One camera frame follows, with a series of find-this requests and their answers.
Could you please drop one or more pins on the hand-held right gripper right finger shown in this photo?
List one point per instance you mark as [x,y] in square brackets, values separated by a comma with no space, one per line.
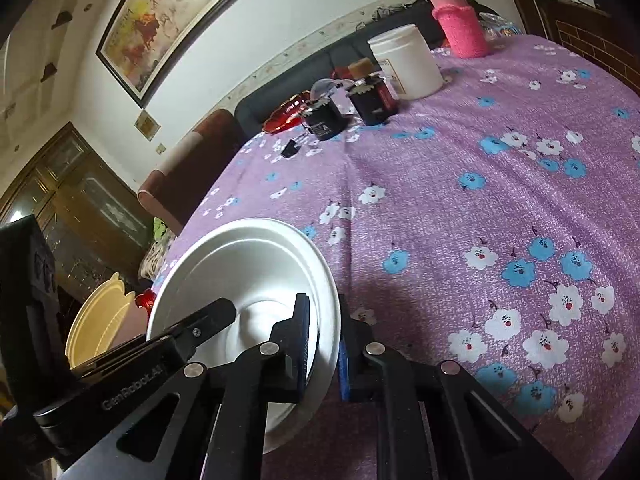
[344,370]

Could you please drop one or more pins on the bottle in pink knitted sleeve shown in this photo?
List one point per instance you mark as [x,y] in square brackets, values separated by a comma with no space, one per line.
[460,30]

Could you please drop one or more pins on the plain red plastic plate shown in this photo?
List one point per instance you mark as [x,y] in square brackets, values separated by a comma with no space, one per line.
[142,300]

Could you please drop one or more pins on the wooden glass-panel door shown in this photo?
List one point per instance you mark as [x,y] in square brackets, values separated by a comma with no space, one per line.
[90,200]

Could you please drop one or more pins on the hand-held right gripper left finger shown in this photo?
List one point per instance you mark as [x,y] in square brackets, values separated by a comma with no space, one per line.
[302,355]

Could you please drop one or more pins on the small black charger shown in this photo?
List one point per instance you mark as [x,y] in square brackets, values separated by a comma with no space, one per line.
[291,147]

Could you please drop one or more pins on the clear glass cup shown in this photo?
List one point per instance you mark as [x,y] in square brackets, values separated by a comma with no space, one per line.
[325,89]

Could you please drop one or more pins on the black leather sofa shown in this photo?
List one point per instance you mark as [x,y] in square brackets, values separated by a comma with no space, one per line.
[300,75]

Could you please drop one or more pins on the patterned blanket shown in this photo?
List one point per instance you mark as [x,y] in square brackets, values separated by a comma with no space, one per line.
[155,260]

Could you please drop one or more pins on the white plastic canister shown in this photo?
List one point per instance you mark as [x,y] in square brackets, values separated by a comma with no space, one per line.
[407,65]

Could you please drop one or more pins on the wooden cabinet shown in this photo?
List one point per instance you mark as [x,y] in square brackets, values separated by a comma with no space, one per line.
[590,35]

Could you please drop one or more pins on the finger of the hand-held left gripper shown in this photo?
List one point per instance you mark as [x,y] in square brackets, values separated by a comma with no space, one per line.
[210,317]

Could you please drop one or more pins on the large white paper bowl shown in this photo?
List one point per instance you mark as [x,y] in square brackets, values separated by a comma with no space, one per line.
[240,270]

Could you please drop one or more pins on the gold-rimmed red plate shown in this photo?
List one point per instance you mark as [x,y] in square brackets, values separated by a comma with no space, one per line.
[285,112]

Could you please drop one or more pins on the red bag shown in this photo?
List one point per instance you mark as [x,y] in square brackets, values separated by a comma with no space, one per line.
[342,72]

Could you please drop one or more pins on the green cloth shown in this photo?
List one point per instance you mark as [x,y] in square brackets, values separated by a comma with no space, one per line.
[159,227]

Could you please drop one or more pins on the clear plastic bag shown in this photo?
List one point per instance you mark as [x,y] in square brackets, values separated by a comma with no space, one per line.
[497,25]

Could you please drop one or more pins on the framed horse painting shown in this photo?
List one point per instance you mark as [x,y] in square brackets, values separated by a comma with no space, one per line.
[160,20]

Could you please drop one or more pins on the brown armchair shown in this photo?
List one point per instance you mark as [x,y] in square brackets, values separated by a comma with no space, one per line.
[190,160]

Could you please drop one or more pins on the black jar with cork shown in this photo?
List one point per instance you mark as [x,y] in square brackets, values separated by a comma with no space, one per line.
[372,102]

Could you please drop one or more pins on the small wall calendar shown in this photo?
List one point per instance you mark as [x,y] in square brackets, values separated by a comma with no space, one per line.
[146,125]

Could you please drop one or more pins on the yellow plastic bowl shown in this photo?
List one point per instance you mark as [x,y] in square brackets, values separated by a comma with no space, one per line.
[95,320]

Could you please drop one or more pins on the purple floral tablecloth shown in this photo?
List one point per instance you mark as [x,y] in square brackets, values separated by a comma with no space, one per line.
[450,185]

